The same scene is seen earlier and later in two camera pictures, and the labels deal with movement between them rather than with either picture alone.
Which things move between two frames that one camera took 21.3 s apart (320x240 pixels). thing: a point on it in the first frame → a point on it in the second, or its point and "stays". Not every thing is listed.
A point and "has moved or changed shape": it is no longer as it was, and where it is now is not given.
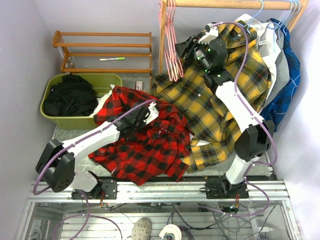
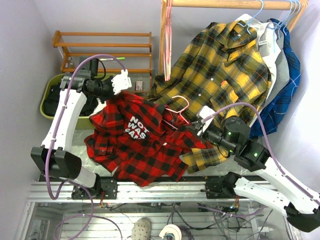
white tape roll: x=172 y=229 stays
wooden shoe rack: x=105 y=52 stays
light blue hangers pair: x=296 y=6 stays
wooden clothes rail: x=296 y=6 stays
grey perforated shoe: x=142 y=229 stays
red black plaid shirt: x=162 y=146 has moved or changed shape
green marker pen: x=112 y=59 stays
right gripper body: x=198 y=46 → x=201 y=128
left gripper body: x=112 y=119 → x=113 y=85
